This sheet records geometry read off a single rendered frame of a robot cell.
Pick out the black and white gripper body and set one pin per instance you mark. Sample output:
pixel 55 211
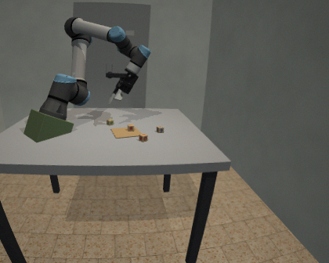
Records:
pixel 129 81

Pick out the tan flat mat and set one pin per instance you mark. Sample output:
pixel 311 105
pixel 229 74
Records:
pixel 124 133

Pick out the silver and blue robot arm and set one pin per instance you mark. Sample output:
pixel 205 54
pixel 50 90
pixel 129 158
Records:
pixel 64 88

